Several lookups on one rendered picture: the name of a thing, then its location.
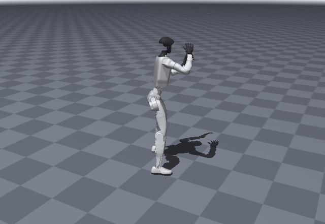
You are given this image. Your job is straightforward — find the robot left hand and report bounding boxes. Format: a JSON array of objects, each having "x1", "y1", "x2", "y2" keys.
[{"x1": 181, "y1": 56, "x2": 194, "y2": 66}]

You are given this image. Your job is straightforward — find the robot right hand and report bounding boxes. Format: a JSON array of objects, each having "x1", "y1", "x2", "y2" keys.
[{"x1": 182, "y1": 43, "x2": 193, "y2": 58}]

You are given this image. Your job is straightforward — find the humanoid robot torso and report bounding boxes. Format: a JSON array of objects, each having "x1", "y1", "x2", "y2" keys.
[{"x1": 147, "y1": 55, "x2": 171, "y2": 103}]

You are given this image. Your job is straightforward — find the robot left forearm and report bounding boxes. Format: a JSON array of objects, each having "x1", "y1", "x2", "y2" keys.
[{"x1": 171, "y1": 65, "x2": 185, "y2": 76}]

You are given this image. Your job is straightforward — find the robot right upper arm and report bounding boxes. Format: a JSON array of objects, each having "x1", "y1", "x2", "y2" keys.
[{"x1": 161, "y1": 58, "x2": 190, "y2": 75}]

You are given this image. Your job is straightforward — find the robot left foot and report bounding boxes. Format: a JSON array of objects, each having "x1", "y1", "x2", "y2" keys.
[{"x1": 151, "y1": 146, "x2": 168, "y2": 151}]

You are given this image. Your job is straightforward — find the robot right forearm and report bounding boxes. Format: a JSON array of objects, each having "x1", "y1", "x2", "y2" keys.
[{"x1": 184, "y1": 54, "x2": 193, "y2": 71}]

